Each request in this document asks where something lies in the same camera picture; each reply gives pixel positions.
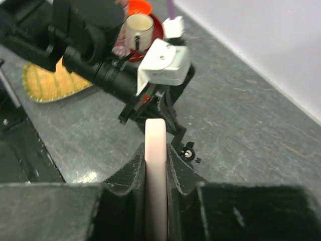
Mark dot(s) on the beige mug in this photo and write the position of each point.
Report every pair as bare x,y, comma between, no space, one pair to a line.
139,30

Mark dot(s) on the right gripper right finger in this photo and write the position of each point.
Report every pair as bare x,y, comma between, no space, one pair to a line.
203,210

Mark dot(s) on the pink case smartphone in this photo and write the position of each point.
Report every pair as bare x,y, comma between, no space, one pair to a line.
156,206

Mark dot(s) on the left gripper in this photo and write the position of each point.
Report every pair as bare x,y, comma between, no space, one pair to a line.
156,101

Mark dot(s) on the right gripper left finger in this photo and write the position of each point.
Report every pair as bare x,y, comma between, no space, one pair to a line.
110,210

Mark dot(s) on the pink mug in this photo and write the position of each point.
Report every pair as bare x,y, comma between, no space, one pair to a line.
120,48

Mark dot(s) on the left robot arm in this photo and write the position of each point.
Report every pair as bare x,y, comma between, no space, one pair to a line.
82,34

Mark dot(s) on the red round tray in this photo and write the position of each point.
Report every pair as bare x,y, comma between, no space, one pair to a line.
158,32

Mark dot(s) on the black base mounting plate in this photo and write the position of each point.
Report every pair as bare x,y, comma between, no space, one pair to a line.
24,157

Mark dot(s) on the orange bowl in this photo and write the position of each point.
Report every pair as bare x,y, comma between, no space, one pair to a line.
139,7

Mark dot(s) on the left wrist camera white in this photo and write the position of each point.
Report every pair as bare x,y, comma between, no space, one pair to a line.
164,64

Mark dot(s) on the woven bamboo tray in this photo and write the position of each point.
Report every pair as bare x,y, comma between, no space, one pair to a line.
43,86

